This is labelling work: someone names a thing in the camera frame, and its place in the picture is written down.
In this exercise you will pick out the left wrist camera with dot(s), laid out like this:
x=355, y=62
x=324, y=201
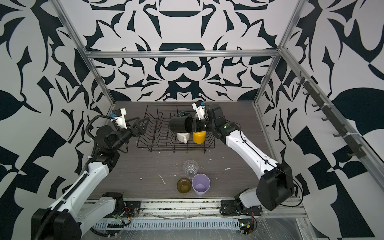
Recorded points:
x=118, y=117

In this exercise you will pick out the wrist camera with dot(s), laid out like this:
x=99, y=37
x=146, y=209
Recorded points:
x=200, y=108
x=118, y=117

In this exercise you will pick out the red inside white mug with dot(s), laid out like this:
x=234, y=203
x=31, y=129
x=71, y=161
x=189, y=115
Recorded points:
x=183, y=137

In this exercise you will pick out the purple plastic cup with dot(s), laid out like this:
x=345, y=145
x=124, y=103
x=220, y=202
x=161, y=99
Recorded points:
x=201, y=184

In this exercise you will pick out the white cable duct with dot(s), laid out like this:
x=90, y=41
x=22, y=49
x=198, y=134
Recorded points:
x=175, y=224

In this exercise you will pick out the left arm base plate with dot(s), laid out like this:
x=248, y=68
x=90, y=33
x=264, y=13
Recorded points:
x=130, y=209

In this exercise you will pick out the small circuit board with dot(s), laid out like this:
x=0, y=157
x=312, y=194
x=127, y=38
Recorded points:
x=247, y=226

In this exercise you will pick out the yellow mug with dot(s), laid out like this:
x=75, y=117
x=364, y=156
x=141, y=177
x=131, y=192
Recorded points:
x=199, y=137

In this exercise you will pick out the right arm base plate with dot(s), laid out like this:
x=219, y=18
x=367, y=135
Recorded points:
x=231, y=208

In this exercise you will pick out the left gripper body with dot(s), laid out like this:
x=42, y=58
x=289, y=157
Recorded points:
x=135, y=133

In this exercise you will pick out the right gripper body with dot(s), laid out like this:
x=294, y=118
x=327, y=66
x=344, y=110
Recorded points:
x=204, y=125

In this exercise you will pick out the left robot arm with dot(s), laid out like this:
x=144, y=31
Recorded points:
x=65, y=219

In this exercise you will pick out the wall hook rail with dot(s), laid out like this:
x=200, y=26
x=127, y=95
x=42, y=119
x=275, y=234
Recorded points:
x=333, y=116

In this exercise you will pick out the olive brown glass cup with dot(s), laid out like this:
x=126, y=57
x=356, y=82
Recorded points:
x=184, y=185

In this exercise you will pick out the black wire dish rack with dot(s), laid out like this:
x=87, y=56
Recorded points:
x=159, y=137

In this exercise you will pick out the green mug cream inside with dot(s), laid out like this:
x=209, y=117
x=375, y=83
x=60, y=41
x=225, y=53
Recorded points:
x=184, y=114

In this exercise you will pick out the black mug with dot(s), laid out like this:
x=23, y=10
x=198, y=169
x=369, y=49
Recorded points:
x=181, y=124

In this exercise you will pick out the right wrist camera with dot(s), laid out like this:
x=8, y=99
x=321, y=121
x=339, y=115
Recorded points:
x=200, y=108

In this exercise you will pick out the clear glass cup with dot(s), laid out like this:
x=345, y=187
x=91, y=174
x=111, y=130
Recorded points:
x=190, y=168

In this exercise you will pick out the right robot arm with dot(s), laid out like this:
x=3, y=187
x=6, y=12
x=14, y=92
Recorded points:
x=276, y=182

